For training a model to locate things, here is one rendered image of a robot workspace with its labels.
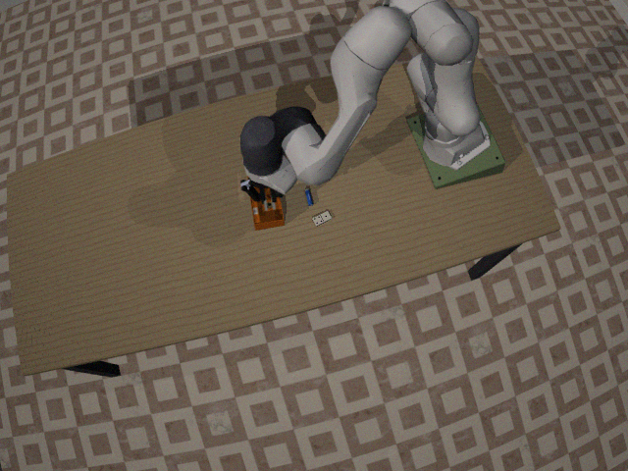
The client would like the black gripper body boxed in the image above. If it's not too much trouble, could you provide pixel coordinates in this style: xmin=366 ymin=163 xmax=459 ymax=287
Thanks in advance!
xmin=249 ymin=180 xmax=269 ymax=188

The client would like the orange three-compartment bin rack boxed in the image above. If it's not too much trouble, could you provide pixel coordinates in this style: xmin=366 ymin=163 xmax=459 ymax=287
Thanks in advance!
xmin=250 ymin=188 xmax=285 ymax=231

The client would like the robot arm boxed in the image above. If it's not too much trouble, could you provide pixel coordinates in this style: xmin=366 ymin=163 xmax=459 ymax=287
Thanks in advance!
xmin=240 ymin=0 xmax=490 ymax=194

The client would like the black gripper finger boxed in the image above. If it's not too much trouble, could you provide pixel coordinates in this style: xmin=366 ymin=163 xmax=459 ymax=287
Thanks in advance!
xmin=270 ymin=188 xmax=284 ymax=210
xmin=240 ymin=180 xmax=268 ymax=211

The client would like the white domino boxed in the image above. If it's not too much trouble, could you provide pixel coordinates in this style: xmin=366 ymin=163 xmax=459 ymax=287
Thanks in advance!
xmin=312 ymin=211 xmax=332 ymax=227

